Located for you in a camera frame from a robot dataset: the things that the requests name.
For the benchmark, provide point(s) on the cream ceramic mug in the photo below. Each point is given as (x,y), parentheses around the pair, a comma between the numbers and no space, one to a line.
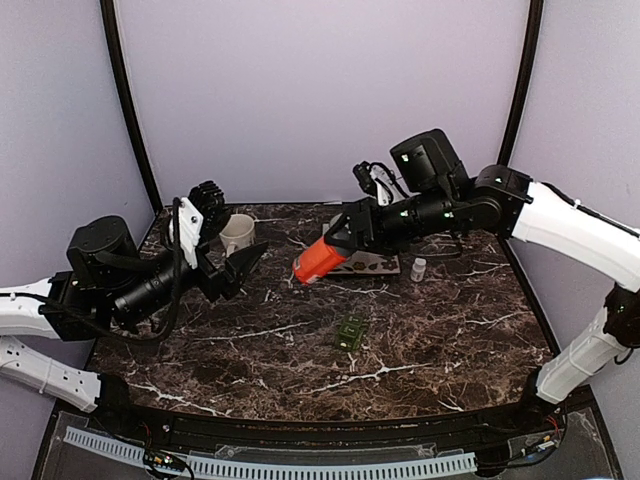
(239,233)

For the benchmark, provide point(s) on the black frame post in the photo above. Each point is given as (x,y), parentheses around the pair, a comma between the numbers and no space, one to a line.
(521,88)
(126,101)

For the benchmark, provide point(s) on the green pill organizer box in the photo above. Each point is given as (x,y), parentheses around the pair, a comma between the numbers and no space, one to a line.
(350,333)

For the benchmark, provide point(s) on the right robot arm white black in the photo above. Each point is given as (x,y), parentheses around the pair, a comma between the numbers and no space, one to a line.
(509,204)

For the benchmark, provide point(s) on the small circuit board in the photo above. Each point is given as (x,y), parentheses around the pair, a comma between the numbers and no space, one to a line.
(162,462)

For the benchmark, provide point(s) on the black left frame post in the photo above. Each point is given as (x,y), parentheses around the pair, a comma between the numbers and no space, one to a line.
(126,101)

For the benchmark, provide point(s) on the black right frame post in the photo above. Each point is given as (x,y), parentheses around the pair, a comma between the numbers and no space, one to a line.
(521,88)

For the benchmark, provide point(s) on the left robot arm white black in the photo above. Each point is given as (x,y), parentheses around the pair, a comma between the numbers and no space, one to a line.
(111,292)

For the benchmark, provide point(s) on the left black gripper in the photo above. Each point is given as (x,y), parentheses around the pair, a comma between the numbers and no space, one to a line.
(239,266)

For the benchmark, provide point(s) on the white slotted cable duct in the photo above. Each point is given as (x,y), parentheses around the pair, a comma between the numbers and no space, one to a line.
(203,467)

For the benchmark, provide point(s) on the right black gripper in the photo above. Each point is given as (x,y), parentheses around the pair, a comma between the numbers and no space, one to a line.
(366,225)

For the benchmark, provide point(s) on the white pill bottle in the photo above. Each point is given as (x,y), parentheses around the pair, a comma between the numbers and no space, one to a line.
(418,270)

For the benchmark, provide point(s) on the floral square coaster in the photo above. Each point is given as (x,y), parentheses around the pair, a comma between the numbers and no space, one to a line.
(368,264)

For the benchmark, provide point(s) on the red pill bottle grey lid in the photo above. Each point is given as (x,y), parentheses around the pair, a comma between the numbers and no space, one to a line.
(319,259)

